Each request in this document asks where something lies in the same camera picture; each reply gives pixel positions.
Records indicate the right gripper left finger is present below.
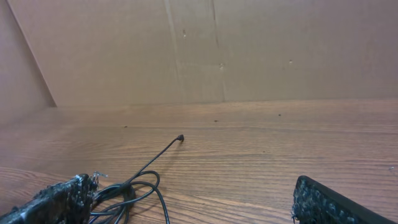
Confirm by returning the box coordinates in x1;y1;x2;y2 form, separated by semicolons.
1;174;98;224

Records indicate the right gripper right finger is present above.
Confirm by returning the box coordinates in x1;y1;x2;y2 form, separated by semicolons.
292;175;395;224

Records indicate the black USB cable long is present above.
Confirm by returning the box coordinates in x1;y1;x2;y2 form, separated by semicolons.
90;134;185;224

